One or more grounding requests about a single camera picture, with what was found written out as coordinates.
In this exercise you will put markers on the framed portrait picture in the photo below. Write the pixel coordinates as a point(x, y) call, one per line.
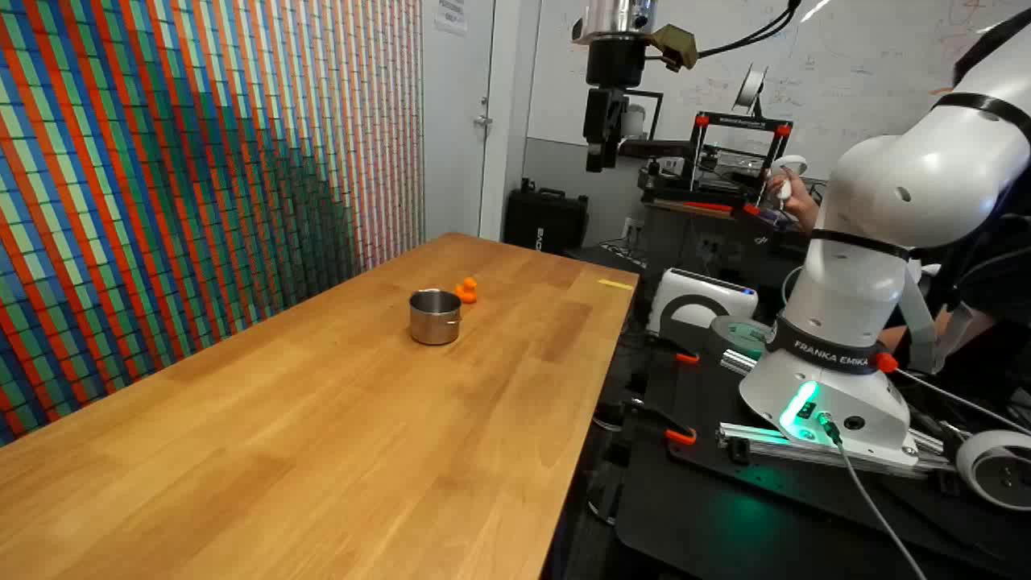
point(644, 115)

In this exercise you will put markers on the white grey box device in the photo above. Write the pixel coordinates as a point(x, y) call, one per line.
point(696, 299)

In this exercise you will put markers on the small steel pot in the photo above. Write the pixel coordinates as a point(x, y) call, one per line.
point(432, 317)

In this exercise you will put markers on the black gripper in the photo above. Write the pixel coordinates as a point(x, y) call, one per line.
point(613, 70)

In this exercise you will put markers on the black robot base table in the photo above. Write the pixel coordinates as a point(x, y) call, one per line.
point(648, 511)

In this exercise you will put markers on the orange black clamp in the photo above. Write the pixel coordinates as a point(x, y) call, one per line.
point(674, 433)

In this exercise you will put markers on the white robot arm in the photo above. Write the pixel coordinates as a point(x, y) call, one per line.
point(889, 196)

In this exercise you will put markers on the black hard case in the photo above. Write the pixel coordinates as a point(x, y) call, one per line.
point(546, 216)

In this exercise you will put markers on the colourful striped wall panel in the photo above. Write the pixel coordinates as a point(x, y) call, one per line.
point(176, 172)

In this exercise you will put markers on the olive wrist camera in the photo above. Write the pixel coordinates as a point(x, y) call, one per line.
point(679, 45)

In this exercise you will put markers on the orange rubber duck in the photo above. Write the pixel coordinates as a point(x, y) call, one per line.
point(464, 290)

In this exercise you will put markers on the white tape roll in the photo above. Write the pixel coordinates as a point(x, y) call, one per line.
point(998, 464)

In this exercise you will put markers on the black orange 3D printer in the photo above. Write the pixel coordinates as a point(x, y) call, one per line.
point(729, 155)

